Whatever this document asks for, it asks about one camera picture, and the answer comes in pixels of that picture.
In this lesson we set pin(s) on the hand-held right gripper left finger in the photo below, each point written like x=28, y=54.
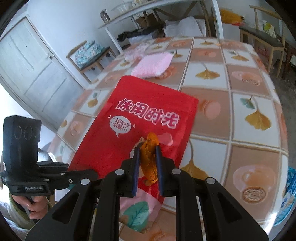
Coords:
x=136, y=171

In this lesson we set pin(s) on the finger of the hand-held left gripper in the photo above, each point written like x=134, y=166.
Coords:
x=55, y=167
x=76, y=177

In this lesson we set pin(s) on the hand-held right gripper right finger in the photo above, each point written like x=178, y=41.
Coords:
x=159, y=171

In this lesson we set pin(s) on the orange peel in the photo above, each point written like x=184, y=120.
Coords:
x=150, y=153

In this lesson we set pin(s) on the red snack bag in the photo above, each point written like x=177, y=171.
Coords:
x=138, y=111

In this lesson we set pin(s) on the person's left forearm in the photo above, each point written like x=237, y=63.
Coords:
x=13, y=217

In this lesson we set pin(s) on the person's left hand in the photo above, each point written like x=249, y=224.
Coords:
x=39, y=207

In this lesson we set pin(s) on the white door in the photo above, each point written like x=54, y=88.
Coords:
x=34, y=64

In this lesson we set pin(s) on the patterned tablecloth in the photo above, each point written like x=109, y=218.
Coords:
x=242, y=111

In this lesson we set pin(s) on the wooden chair with floral cushion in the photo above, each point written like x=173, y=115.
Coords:
x=92, y=67

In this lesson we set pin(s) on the pink cloth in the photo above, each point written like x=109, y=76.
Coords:
x=152, y=64

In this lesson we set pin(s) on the clear plastic wrapper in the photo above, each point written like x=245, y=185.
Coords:
x=136, y=51

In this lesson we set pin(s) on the blue and white carton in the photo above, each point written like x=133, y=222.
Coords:
x=286, y=208

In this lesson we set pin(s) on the black cloth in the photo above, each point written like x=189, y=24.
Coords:
x=136, y=34

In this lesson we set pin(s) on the white sack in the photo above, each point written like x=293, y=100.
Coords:
x=185, y=26

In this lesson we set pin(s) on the cardboard box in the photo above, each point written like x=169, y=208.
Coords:
x=145, y=20

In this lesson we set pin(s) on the white box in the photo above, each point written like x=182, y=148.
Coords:
x=231, y=33

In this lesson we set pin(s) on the plastic bag red print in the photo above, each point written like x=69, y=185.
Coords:
x=263, y=53

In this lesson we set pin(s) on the steel thermos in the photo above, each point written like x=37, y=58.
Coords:
x=104, y=16

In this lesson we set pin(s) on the white table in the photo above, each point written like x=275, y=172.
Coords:
x=217, y=20

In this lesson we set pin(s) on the glass bowl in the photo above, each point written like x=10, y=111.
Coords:
x=122, y=5

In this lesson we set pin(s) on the wooden chair dark seat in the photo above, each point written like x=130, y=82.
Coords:
x=261, y=39

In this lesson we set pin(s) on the yellow bag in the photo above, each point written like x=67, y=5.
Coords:
x=231, y=16

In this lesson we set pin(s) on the dark wooden stool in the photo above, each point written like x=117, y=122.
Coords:
x=289, y=53

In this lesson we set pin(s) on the white and green bag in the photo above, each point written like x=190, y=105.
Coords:
x=267, y=27

